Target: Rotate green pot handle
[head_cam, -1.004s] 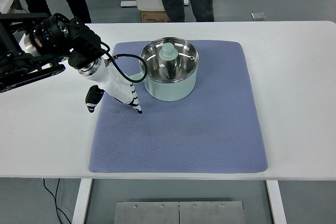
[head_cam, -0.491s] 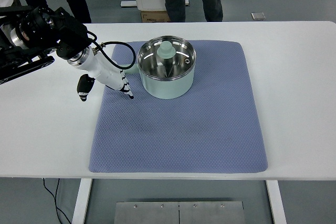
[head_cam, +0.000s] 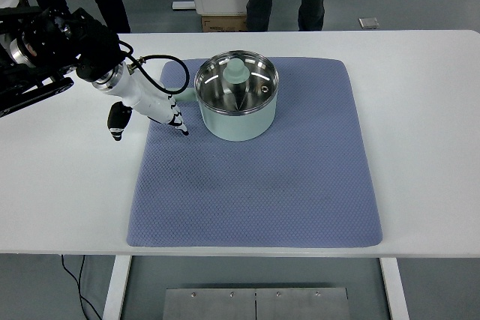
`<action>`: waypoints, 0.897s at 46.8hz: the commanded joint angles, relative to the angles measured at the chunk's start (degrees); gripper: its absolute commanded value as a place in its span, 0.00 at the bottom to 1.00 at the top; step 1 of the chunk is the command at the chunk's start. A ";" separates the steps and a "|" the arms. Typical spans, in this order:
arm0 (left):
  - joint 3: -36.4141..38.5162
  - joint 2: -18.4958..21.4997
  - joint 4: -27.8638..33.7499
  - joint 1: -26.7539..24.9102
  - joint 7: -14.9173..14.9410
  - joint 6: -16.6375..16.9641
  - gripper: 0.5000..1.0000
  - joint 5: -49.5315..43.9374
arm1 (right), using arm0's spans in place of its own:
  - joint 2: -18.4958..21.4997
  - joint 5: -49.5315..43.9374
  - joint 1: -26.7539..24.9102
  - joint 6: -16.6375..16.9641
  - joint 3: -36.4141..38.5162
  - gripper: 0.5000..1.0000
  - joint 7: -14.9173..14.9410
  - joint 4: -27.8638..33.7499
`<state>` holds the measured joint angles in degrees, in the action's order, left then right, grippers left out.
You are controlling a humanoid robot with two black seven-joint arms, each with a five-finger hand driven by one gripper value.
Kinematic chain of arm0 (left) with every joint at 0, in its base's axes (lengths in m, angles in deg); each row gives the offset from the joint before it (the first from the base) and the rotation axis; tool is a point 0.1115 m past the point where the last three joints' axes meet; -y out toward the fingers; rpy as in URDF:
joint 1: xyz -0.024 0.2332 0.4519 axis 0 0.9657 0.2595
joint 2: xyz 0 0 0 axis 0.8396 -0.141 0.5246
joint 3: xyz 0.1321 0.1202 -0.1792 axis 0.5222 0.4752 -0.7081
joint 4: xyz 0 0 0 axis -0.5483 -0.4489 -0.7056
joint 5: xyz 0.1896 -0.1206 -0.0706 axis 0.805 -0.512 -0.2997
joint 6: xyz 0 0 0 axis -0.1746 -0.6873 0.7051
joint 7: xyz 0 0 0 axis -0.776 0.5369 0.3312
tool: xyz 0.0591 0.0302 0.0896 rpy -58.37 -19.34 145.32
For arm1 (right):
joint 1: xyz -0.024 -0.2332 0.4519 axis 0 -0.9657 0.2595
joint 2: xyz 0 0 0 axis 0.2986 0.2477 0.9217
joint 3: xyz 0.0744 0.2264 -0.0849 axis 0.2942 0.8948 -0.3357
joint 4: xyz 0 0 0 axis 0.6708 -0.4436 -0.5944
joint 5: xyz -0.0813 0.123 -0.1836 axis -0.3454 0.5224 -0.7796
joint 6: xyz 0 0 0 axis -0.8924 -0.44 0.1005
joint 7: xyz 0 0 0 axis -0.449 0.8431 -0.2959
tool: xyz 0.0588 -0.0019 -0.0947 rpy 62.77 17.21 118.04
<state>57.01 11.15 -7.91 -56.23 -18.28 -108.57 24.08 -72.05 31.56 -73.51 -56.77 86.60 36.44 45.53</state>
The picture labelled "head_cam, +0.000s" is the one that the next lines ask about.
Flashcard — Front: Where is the grey metal plate with screws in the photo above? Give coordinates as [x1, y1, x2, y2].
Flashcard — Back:
[161, 286, 352, 320]

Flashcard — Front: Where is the blue textured mat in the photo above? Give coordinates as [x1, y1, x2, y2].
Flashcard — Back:
[126, 56, 384, 249]

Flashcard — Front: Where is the green pot with handle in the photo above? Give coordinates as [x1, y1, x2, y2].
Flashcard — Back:
[166, 49, 281, 142]

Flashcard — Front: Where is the black floor cable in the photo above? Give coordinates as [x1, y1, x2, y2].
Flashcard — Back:
[61, 255, 103, 320]

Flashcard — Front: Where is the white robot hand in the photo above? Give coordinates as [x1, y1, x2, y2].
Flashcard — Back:
[93, 68, 191, 142]

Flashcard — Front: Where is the white table leg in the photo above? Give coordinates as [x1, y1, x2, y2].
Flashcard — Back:
[101, 256, 133, 320]
[379, 257, 410, 320]

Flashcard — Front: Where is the cardboard box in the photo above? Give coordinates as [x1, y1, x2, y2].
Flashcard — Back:
[200, 14, 248, 32]

